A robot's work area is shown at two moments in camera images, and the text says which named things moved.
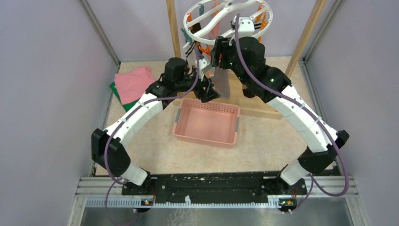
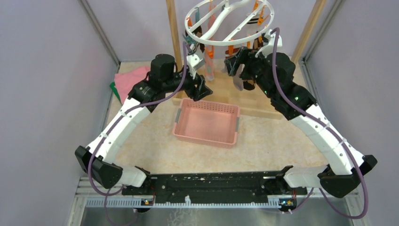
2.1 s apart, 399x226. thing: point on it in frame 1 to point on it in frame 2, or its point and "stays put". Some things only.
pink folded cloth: [131, 84] stays put
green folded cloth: [126, 106] stays put
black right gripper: [222, 46] to [243, 56]
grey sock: [221, 82] to [237, 80]
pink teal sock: [216, 32] to [209, 62]
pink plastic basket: [207, 123] stays put
